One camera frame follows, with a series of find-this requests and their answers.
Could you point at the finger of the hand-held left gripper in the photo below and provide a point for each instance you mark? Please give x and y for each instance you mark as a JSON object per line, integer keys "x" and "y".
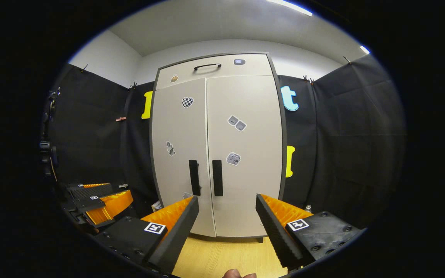
{"x": 87, "y": 204}
{"x": 91, "y": 190}

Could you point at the white cabinet door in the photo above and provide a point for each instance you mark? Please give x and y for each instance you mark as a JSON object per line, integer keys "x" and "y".
{"x": 253, "y": 100}
{"x": 176, "y": 123}

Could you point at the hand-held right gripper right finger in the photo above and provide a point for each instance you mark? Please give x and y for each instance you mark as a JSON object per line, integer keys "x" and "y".
{"x": 276, "y": 235}

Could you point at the beige cabinet drawer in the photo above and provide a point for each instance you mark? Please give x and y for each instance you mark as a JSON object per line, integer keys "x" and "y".
{"x": 253, "y": 67}

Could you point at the white and grey shoe cabinet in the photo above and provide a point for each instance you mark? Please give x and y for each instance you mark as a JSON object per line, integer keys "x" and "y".
{"x": 245, "y": 216}

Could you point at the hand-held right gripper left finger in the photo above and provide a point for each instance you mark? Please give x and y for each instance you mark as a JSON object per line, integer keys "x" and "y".
{"x": 176, "y": 235}

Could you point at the long ceiling light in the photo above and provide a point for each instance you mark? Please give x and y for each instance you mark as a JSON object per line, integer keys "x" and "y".
{"x": 364, "y": 50}
{"x": 288, "y": 7}

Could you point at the black backdrop cloth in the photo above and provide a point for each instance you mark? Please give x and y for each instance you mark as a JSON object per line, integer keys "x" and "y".
{"x": 342, "y": 135}

